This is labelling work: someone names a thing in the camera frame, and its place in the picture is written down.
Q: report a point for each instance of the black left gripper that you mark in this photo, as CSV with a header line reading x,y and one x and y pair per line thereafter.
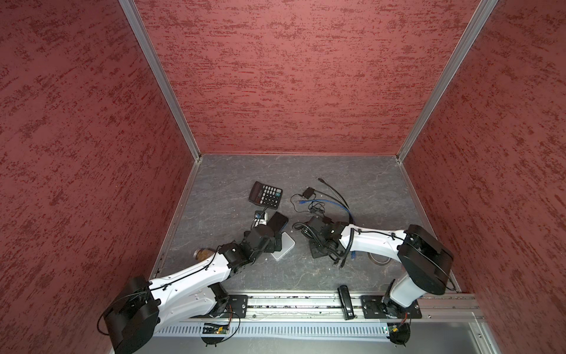
x,y
271,248

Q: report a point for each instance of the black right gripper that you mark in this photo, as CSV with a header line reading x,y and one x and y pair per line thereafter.
x,y
312,245

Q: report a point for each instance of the white network switch box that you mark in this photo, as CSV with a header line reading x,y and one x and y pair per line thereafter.
x,y
284,245

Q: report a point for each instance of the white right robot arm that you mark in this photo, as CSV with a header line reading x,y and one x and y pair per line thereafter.
x,y
426,261

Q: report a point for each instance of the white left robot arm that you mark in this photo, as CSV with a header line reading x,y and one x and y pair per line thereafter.
x,y
146,306

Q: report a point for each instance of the black smartphone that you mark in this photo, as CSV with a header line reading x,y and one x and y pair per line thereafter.
x,y
277,222

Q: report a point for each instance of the black desk calculator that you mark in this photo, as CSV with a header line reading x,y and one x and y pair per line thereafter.
x,y
267,196

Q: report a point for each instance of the black power adapter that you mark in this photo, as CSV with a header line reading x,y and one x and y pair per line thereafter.
x,y
308,193

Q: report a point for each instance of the black stapler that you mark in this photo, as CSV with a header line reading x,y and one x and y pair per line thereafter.
x,y
346,302

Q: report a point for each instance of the brown tape roll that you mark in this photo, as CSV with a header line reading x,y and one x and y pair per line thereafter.
x,y
201,255

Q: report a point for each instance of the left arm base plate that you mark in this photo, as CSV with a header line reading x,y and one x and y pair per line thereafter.
x,y
233,306

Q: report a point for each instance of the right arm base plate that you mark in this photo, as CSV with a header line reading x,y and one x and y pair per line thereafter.
x,y
375,307

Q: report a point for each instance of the white slotted cable duct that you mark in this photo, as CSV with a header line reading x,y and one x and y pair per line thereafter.
x,y
284,330

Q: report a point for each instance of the aluminium right corner post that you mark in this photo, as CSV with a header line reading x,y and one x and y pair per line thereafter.
x,y
465,43

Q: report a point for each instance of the aluminium corner post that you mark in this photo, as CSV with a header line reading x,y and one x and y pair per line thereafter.
x,y
465,43
136,23

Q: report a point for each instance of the aluminium left corner post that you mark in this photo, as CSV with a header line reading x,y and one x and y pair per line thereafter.
x,y
136,23

